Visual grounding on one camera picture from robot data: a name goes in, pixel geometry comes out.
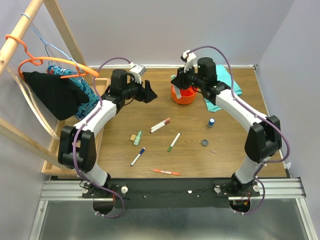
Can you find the orange pen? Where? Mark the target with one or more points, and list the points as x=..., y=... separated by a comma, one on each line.
x=165, y=172

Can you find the aluminium rail frame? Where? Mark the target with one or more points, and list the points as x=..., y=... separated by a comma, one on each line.
x=278, y=213

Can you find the grey round cap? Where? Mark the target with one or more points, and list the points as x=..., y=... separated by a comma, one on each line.
x=204, y=142

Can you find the small green correction bottle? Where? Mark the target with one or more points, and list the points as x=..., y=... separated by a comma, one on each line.
x=137, y=138

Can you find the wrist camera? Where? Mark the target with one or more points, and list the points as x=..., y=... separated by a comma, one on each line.
x=136, y=72
x=189, y=59

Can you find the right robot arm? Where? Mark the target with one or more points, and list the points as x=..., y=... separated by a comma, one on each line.
x=263, y=139

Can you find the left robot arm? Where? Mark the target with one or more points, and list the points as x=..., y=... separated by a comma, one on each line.
x=77, y=147

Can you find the wooden tray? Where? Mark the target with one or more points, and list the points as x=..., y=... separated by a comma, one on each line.
x=48, y=168

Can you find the blue cap white marker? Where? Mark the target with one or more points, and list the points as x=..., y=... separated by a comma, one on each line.
x=138, y=156

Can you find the wooden clothes rack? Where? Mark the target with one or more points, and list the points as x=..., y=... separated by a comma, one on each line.
x=14, y=39

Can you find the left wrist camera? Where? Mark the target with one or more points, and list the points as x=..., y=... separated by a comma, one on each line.
x=136, y=72

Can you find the green highlighter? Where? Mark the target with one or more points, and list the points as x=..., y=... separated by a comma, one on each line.
x=176, y=89

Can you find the black garment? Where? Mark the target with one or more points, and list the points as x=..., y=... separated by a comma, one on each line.
x=60, y=95

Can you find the green cap white marker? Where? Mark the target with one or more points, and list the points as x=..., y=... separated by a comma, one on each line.
x=174, y=142

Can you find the teal folded cloth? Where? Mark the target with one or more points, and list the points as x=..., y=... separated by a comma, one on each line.
x=224, y=76

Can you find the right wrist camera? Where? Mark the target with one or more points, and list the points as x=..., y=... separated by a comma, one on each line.
x=189, y=59

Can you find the dark red cap marker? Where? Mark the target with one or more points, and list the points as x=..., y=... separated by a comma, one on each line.
x=159, y=127

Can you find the blue wire hanger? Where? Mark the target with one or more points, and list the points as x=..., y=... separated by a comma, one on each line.
x=44, y=40

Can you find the pink cap white marker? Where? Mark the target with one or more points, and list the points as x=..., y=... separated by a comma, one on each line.
x=162, y=122

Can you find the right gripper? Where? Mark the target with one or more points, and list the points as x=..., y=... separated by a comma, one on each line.
x=180, y=80

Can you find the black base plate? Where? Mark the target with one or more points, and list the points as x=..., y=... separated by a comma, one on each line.
x=168, y=193

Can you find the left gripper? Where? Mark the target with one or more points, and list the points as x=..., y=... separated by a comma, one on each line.
x=145, y=95

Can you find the orange divided round container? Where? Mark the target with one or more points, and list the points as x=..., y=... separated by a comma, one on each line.
x=187, y=95

